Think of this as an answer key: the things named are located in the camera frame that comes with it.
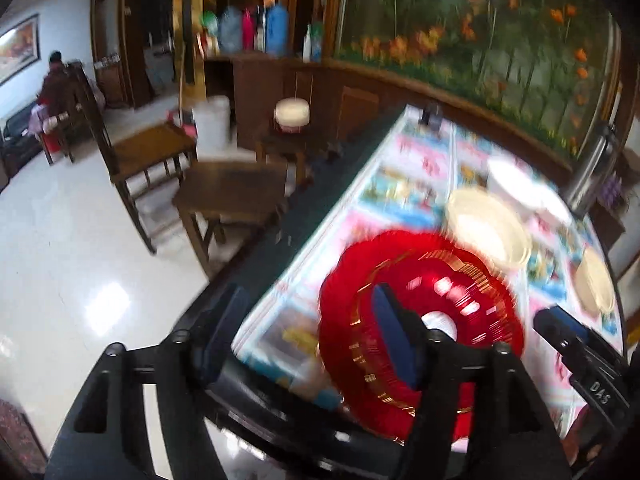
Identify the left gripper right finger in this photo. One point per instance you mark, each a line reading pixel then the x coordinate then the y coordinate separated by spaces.
pixel 512 434

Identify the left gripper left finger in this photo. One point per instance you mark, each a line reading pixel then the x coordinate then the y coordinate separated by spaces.
pixel 104 433

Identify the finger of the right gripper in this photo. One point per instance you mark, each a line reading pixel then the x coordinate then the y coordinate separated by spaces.
pixel 560 329

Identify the beige paper bowl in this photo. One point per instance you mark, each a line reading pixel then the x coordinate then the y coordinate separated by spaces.
pixel 481 222
pixel 593 285

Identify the red scalloped plastic plate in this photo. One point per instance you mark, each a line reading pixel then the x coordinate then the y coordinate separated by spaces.
pixel 443 285

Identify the white round bowl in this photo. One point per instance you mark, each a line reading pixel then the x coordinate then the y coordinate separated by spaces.
pixel 525 195

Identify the stainless steel thermos jug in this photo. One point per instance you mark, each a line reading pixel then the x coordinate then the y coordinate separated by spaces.
pixel 594 165

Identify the colourful fruit print tablecloth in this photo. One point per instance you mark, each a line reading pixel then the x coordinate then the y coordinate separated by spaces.
pixel 405 186

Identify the small black table object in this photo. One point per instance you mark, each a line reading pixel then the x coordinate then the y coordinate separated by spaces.
pixel 431 116

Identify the dark wooden stool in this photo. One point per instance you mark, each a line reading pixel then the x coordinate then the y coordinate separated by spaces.
pixel 219 193

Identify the dark wooden chair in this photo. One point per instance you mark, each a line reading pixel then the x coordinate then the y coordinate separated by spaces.
pixel 140 164

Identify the flower mural framed panel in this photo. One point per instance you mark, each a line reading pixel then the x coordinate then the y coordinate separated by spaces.
pixel 544 69

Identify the seated person in red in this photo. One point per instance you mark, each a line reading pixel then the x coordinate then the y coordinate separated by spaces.
pixel 51 103

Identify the white plastic bucket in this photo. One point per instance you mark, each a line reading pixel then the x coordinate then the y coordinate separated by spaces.
pixel 212 123

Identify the white lidded pot on stool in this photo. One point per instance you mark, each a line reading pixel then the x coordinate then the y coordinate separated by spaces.
pixel 292 114

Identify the framed wall painting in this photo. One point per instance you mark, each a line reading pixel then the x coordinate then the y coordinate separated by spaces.
pixel 19 48

